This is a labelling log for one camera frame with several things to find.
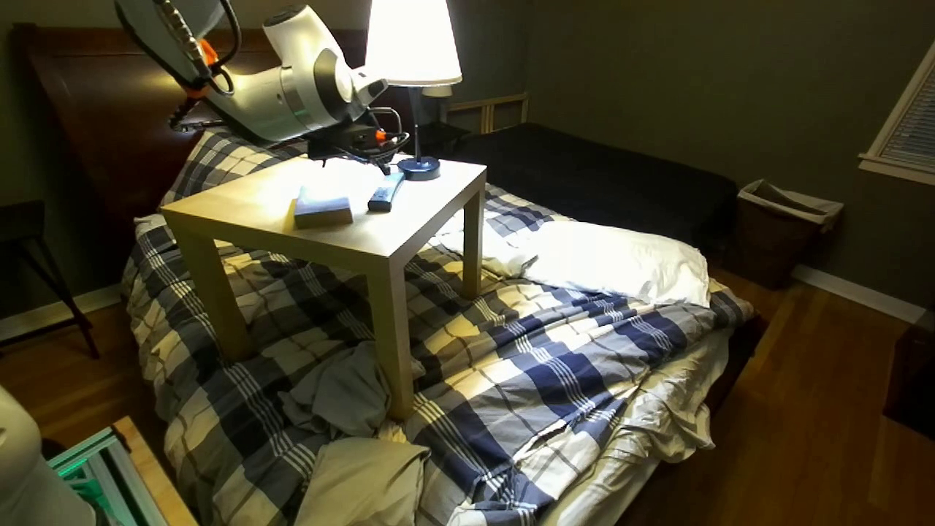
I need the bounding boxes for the wooden base board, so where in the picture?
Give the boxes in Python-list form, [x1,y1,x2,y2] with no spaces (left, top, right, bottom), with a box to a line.
[107,415,203,526]

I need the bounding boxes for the light wooden side table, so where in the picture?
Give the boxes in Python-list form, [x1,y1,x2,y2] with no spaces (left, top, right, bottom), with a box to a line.
[158,156,491,423]

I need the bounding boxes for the blue book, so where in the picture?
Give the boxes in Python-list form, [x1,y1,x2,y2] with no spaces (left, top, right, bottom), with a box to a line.
[288,181,357,235]

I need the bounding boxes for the white window frame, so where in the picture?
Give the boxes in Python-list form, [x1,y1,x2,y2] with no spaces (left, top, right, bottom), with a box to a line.
[855,39,935,191]

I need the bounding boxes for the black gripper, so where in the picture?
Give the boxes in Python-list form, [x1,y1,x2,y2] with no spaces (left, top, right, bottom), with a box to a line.
[304,109,411,176]

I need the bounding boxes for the gray crumpled cloth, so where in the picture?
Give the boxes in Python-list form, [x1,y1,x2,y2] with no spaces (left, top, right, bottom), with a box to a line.
[278,339,417,445]

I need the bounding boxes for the light wooden shelf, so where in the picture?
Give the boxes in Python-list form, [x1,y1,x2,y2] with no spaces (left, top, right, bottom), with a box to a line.
[442,89,535,137]

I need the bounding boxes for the white shade table lamp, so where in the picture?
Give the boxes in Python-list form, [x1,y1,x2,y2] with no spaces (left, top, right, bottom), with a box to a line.
[360,0,466,185]

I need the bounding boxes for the black chair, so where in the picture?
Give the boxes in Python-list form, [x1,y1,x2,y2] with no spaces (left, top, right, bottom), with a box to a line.
[0,200,106,363]

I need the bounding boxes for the wicker basket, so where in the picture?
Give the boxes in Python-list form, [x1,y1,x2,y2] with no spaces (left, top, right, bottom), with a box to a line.
[734,176,848,293]

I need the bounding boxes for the dark slim remote control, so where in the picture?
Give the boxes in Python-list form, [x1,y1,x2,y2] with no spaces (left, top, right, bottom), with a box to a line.
[364,166,409,216]

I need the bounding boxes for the beige pillow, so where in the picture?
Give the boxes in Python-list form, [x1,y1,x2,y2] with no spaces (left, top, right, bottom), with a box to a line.
[288,437,431,526]

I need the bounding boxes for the plaid blue white bed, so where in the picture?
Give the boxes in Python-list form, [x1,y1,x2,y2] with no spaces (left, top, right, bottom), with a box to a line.
[120,130,759,526]

